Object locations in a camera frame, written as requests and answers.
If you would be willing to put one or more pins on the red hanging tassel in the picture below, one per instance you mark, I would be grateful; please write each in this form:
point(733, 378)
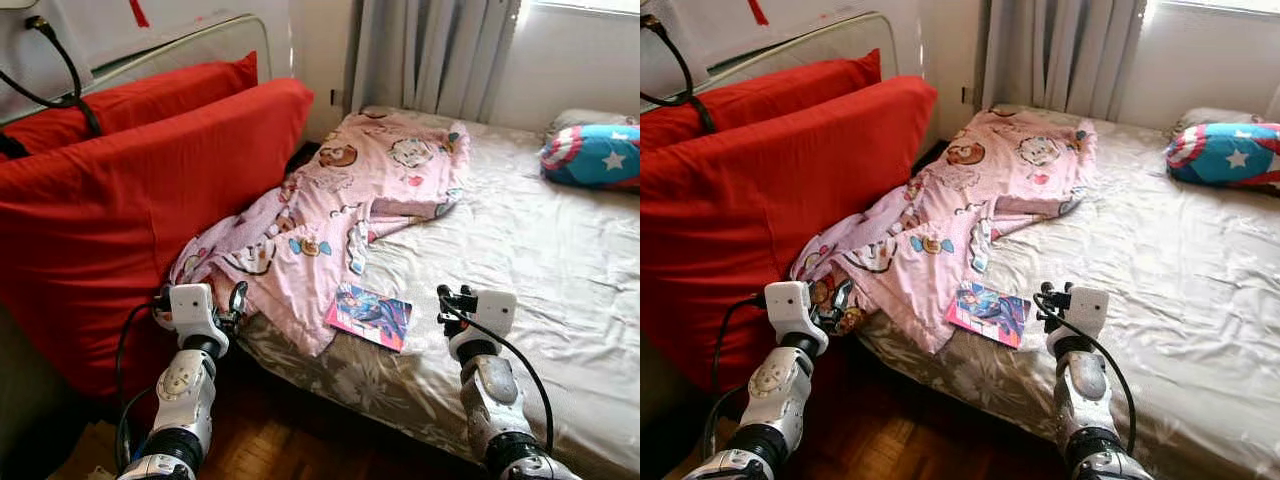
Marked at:
point(757, 10)
point(139, 12)

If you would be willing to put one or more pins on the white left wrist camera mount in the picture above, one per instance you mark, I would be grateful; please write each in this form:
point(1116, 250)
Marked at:
point(795, 305)
point(190, 305)

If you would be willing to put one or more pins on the anime comic book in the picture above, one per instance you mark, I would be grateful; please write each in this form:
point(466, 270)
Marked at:
point(988, 313)
point(370, 315)

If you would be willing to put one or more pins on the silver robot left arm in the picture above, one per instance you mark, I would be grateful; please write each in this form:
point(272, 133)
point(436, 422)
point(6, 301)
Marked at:
point(780, 400)
point(185, 395)

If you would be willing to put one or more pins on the star striped bolster pillow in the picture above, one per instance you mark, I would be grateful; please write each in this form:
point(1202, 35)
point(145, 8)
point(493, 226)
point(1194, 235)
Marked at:
point(590, 155)
point(1225, 152)

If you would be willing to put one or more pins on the red covered mattress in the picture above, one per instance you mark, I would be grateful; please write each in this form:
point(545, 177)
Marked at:
point(150, 95)
point(120, 200)
point(780, 90)
point(760, 200)

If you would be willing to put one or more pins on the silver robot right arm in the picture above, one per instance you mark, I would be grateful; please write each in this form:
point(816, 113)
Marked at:
point(1085, 395)
point(495, 400)

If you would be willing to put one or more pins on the pink cartoon print blanket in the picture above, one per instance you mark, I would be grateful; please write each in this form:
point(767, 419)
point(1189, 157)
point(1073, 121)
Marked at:
point(950, 230)
point(330, 230)

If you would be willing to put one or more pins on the grey curtain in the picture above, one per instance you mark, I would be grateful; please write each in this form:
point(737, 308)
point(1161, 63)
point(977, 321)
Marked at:
point(1060, 50)
point(430, 50)

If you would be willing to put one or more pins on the bright window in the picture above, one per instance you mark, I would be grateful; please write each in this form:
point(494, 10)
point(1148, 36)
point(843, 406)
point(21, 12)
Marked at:
point(1220, 5)
point(590, 5)

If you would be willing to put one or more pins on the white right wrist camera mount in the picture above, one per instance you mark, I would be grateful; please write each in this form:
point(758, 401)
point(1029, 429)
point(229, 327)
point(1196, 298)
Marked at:
point(495, 312)
point(1088, 310)

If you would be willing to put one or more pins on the bed with grey floral sheet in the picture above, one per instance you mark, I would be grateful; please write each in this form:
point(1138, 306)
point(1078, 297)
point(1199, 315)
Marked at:
point(1150, 260)
point(520, 260)

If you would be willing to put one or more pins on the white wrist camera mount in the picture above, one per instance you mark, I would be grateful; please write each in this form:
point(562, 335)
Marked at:
point(190, 305)
point(495, 312)
point(1088, 310)
point(795, 305)

